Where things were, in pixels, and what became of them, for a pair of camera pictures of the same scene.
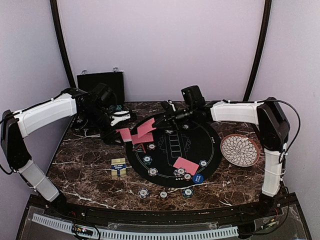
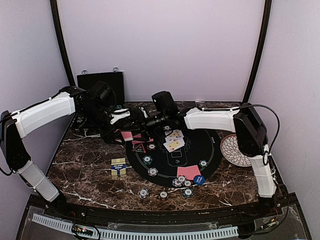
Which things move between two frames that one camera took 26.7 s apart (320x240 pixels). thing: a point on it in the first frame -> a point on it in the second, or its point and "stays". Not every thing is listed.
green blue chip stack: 187,192 stays
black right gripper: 170,119 -> 144,129
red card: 190,167 -> 189,172
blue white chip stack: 143,193 stays
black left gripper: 108,136 stays
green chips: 203,163 stays
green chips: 147,160 stays
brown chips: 187,176 -> 187,183
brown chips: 151,146 stays
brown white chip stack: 163,194 stays
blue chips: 179,172 -> 178,182
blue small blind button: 198,178 stays
